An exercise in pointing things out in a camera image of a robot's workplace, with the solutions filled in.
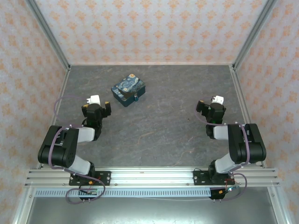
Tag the blue starry night tin box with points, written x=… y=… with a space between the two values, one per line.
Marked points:
x=128 y=87

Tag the small blue padlock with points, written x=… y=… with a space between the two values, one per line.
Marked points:
x=136 y=98

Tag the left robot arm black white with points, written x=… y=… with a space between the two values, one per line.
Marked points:
x=60 y=151

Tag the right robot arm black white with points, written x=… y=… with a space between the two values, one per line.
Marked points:
x=243 y=144

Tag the small circuit board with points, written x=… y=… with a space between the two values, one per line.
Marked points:
x=90 y=191
x=227 y=190

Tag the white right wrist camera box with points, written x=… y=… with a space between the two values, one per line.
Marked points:
x=219 y=100

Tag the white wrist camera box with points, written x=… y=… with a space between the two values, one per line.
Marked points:
x=95 y=99
x=219 y=100

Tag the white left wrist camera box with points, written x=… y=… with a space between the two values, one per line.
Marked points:
x=95 y=99

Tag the aluminium table side rail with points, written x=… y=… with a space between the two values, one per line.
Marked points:
x=243 y=98
x=58 y=105

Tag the aluminium frame post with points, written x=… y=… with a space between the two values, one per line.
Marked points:
x=254 y=35
x=49 y=37

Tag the aluminium base rail beam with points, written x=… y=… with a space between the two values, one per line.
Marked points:
x=151 y=177

